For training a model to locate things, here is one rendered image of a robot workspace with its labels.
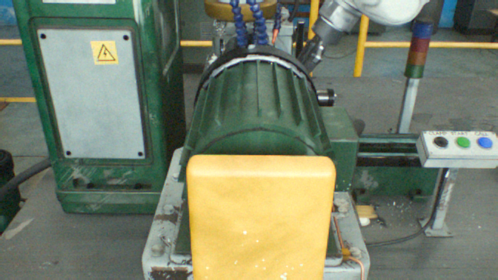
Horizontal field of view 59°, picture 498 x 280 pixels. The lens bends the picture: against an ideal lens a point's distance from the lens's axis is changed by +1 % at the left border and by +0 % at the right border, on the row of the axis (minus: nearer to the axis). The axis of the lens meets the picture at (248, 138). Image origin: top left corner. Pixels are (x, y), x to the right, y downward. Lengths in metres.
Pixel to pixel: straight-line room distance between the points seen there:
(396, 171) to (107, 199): 0.79
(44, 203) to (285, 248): 1.01
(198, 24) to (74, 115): 3.29
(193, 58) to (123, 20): 3.43
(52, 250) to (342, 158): 0.84
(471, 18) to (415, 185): 5.25
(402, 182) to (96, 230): 0.85
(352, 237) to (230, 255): 0.22
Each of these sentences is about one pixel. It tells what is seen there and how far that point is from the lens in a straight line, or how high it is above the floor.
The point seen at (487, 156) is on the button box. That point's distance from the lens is 1.12.
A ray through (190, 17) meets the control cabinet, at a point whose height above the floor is 0.57.
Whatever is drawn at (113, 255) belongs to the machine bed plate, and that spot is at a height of 0.80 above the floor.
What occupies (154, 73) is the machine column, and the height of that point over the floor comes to 1.20.
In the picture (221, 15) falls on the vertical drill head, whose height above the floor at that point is 1.31.
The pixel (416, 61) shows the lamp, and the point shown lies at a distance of 1.56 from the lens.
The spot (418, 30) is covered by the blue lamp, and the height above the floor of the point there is 1.19.
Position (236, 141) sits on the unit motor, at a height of 1.34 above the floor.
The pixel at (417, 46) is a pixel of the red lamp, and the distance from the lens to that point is 1.54.
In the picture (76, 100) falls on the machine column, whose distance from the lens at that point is 1.09.
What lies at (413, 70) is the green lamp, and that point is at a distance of 1.57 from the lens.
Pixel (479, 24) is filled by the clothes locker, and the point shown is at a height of 0.16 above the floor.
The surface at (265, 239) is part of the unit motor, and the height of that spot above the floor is 1.27.
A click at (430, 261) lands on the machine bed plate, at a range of 1.16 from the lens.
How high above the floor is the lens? 1.55
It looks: 29 degrees down
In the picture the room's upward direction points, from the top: 1 degrees clockwise
